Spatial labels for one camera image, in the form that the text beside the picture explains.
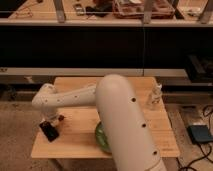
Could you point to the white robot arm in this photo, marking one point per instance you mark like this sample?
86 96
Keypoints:
124 124

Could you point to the black cloth on shelf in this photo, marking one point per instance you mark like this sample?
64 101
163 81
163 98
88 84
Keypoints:
99 11

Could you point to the remote control on shelf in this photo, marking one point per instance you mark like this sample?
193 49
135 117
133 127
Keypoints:
79 9

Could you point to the red chili pepper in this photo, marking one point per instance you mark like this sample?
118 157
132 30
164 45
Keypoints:
61 118

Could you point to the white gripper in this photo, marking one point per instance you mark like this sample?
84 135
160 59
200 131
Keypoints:
52 118

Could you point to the small clear glass bottle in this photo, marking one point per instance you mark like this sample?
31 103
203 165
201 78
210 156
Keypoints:
155 95

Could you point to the black smartphone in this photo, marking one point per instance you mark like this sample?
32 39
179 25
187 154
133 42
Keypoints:
49 131

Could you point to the blue box on floor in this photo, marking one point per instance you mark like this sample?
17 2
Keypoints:
199 134

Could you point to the green ceramic bowl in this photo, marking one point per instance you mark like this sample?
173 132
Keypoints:
101 138

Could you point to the wooden table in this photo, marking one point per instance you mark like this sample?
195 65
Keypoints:
77 130

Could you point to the wooden tray with items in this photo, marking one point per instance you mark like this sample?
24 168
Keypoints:
135 9

